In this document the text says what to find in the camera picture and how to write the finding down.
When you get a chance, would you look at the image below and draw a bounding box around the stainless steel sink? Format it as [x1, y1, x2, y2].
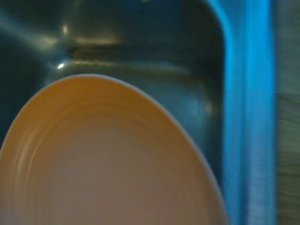
[0, 0, 278, 225]

